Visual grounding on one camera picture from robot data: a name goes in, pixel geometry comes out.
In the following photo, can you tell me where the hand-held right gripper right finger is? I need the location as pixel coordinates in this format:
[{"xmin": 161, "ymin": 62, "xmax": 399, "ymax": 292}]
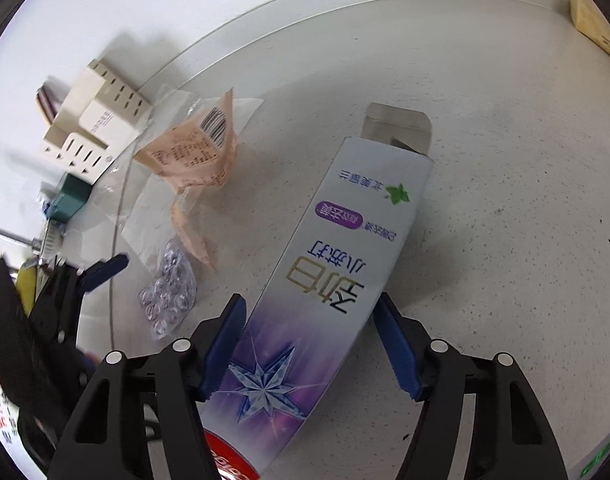
[{"xmin": 374, "ymin": 292, "xmax": 568, "ymax": 480}]

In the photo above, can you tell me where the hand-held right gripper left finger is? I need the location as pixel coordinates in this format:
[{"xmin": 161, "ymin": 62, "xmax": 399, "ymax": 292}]
[{"xmin": 48, "ymin": 294, "xmax": 248, "ymax": 480}]

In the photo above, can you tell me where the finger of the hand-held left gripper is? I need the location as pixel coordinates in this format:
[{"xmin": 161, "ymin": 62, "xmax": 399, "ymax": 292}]
[{"xmin": 82, "ymin": 254, "xmax": 131, "ymax": 293}]

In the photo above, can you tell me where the black wire mesh bin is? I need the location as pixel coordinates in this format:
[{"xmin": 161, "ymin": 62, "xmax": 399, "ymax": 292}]
[{"xmin": 0, "ymin": 258, "xmax": 86, "ymax": 466}]

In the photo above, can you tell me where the silver purple toothpaste box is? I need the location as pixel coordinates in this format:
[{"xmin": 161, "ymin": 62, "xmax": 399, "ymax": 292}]
[{"xmin": 200, "ymin": 102, "xmax": 433, "ymax": 480}]

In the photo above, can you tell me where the clear blister pack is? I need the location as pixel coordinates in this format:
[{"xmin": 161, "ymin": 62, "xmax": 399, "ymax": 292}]
[{"xmin": 138, "ymin": 237, "xmax": 198, "ymax": 343}]

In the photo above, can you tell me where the clear plastic wrapper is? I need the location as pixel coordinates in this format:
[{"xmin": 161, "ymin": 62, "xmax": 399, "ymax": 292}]
[{"xmin": 108, "ymin": 87, "xmax": 266, "ymax": 271}]

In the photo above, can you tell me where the green rectangular container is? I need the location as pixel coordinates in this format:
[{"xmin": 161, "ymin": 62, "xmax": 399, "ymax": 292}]
[{"xmin": 50, "ymin": 174, "xmax": 93, "ymax": 223}]

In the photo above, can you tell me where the peach printed wrapper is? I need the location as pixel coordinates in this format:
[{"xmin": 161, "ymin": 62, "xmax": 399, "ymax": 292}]
[{"xmin": 134, "ymin": 87, "xmax": 238, "ymax": 273}]

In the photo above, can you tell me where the small white box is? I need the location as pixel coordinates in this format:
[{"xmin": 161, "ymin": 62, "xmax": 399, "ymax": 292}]
[{"xmin": 78, "ymin": 99, "xmax": 141, "ymax": 143}]

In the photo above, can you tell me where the beige slotted utensil holder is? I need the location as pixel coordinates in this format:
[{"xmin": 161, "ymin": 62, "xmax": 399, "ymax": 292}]
[{"xmin": 40, "ymin": 58, "xmax": 153, "ymax": 183}]

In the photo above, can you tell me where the bundle of chopsticks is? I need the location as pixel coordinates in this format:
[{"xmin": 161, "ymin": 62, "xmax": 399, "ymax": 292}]
[{"xmin": 35, "ymin": 82, "xmax": 68, "ymax": 123}]

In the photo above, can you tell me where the yellow paper bag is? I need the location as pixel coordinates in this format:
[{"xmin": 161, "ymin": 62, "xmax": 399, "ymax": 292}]
[{"xmin": 567, "ymin": 0, "xmax": 610, "ymax": 68}]

